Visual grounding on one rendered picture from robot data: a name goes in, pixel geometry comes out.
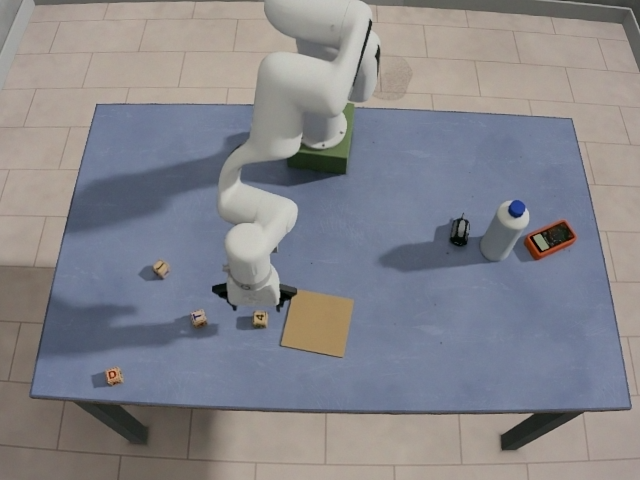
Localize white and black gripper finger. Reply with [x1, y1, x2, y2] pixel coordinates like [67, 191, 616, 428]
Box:
[276, 283, 297, 312]
[212, 282, 237, 311]

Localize white plastic bottle with blue cap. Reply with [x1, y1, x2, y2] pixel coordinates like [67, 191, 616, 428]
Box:
[480, 200, 529, 262]

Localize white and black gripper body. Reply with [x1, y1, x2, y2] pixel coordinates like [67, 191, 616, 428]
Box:
[227, 264, 280, 306]

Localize tan square mat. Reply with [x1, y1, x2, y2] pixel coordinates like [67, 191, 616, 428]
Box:
[281, 289, 354, 358]

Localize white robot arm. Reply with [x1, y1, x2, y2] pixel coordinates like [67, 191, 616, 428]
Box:
[217, 0, 380, 290]

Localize orange digital multimeter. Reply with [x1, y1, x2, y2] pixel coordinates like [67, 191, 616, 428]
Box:
[524, 220, 577, 260]

